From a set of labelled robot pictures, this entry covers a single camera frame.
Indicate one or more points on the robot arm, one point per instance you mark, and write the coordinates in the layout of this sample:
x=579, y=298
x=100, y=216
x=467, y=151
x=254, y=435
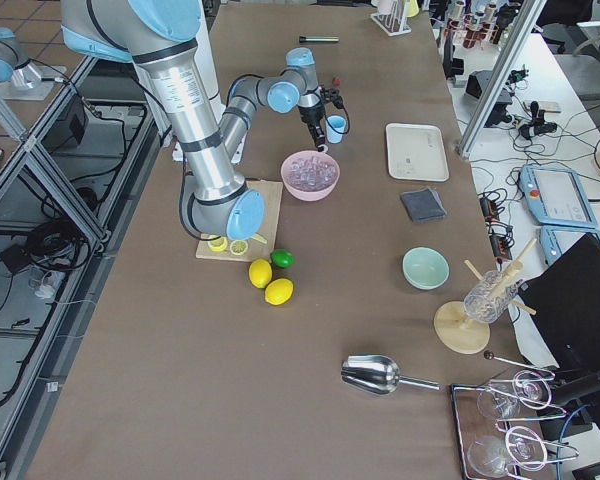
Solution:
x=22, y=78
x=160, y=38

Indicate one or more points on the lemon half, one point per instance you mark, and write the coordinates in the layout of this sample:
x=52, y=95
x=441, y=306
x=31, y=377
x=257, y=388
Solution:
x=238, y=247
x=218, y=244

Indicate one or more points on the green bowl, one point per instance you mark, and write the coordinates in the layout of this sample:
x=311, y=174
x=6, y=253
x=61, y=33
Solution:
x=425, y=268

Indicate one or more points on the pink bowl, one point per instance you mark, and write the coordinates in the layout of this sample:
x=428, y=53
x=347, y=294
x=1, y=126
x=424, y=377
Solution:
x=301, y=195

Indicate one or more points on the wooden cup stand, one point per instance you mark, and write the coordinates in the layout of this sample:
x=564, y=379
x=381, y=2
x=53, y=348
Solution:
x=450, y=322

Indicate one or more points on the steel muddler with black tip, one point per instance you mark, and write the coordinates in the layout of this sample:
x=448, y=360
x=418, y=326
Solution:
x=318, y=39

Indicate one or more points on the cream rabbit tray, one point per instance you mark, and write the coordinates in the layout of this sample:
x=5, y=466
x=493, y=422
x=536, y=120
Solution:
x=416, y=152

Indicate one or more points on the wooden cutting board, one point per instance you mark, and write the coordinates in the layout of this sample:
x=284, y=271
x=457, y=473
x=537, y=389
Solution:
x=272, y=193

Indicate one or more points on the steel ice scoop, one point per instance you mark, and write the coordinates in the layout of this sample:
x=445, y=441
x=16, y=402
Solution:
x=379, y=374

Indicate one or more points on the yellow lemon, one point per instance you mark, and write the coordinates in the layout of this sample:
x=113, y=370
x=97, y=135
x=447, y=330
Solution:
x=279, y=291
x=260, y=273

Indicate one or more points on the clear glass on stand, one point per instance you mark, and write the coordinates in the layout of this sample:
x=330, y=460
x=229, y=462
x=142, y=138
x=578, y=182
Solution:
x=489, y=298

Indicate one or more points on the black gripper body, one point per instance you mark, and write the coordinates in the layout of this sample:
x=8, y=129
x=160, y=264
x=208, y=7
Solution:
x=310, y=118

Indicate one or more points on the light blue cup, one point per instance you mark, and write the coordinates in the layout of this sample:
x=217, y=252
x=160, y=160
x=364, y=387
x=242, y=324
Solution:
x=336, y=128

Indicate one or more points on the white wire cup rack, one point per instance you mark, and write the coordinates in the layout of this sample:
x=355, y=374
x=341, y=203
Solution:
x=396, y=23

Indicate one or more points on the green lime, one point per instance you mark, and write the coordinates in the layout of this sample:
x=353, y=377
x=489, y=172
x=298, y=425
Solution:
x=282, y=258

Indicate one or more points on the black monitor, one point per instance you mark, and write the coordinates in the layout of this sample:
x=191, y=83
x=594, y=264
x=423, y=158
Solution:
x=566, y=298

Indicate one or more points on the blue teach pendant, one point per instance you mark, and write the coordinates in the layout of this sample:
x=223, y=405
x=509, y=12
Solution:
x=555, y=196

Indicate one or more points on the clear ice cubes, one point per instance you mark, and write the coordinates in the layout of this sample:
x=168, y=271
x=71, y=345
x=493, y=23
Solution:
x=311, y=173

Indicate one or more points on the grey folded cloth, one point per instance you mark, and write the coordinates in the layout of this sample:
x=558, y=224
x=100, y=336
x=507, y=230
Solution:
x=423, y=205

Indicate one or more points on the white plastic cup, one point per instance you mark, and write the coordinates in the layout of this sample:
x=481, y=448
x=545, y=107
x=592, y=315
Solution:
x=384, y=7

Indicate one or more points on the wine glass rack tray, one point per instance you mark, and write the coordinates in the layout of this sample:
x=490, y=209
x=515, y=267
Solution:
x=498, y=426

